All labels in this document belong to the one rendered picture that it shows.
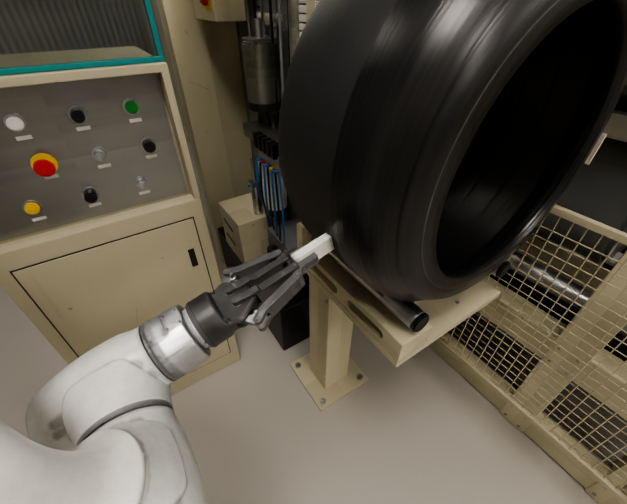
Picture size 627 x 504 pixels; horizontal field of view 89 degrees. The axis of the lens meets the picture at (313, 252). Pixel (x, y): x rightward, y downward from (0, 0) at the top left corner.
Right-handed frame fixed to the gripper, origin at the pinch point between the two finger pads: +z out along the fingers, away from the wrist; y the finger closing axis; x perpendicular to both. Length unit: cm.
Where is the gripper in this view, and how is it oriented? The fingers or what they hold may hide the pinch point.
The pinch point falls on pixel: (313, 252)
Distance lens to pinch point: 50.7
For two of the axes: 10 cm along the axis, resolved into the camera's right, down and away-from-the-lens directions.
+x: 2.1, 6.7, 7.1
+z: 8.1, -5.3, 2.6
